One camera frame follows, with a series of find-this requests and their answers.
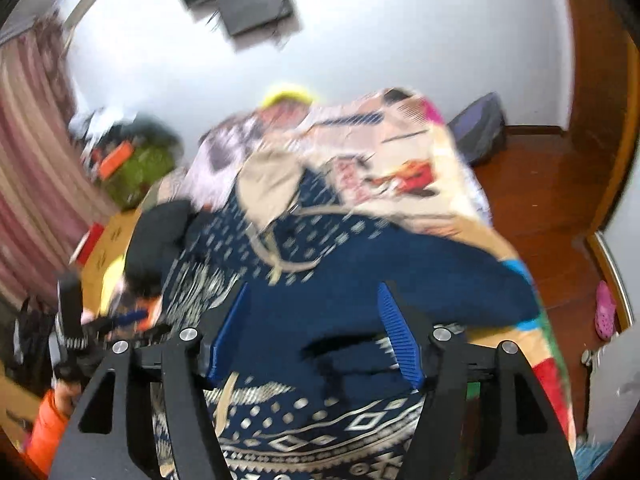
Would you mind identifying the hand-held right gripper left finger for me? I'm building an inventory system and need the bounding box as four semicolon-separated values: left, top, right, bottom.
47;284;252;480

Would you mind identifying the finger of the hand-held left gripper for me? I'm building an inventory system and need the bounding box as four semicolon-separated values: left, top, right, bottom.
82;309;173;348

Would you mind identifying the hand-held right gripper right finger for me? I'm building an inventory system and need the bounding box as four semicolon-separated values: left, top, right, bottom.
376;282;581;480

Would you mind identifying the navy patterned cloth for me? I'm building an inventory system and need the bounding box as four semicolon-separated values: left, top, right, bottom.
150;165;542;480

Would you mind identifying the person's left forearm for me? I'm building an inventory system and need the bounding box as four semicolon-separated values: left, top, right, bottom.
24;384;78;473

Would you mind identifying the black bag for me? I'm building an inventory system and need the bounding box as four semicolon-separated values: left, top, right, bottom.
9;296;57;392

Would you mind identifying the red box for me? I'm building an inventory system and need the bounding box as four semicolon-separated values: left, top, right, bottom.
74;222;107;264

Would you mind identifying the black garment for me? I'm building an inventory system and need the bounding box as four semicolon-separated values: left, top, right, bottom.
122;200;213;292

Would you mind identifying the beige garment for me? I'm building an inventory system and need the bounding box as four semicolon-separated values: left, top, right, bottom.
234;147;352;287

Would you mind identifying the green bag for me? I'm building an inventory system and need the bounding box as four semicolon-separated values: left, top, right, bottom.
106;132;184;212

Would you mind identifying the pink striped curtain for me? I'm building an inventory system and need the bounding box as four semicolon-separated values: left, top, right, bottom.
0;14;117;307

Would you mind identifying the orange box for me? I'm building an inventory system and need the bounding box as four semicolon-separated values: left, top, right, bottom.
96;141;135;179

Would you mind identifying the white purple patterned cloth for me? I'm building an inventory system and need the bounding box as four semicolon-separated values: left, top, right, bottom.
186;112;273;213

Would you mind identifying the colourful printed blanket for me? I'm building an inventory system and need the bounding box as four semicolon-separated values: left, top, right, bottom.
182;87;576;443

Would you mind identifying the pink clog shoe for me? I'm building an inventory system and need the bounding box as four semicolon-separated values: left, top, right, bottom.
594;280;618;342

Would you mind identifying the grey backpack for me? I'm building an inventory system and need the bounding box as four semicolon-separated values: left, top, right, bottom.
446;92;507;167

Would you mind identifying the wooden door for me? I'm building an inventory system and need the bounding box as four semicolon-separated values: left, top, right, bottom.
559;0;632;242

